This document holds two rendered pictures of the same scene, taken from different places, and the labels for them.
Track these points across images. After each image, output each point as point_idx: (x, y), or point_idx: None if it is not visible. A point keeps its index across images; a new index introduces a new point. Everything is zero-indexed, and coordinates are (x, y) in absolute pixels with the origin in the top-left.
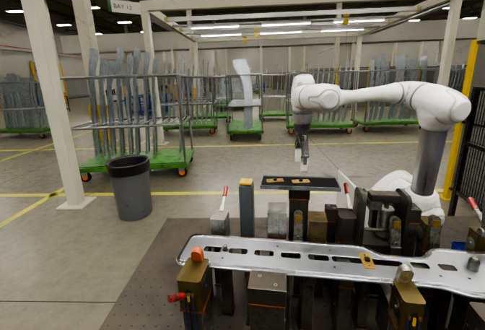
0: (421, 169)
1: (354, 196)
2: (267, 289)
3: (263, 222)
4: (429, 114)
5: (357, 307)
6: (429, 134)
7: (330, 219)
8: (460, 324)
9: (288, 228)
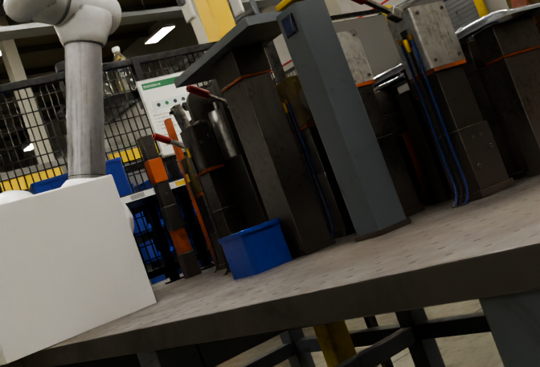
0: (101, 120)
1: (218, 92)
2: None
3: (190, 310)
4: (105, 11)
5: None
6: (100, 51)
7: None
8: None
9: (184, 304)
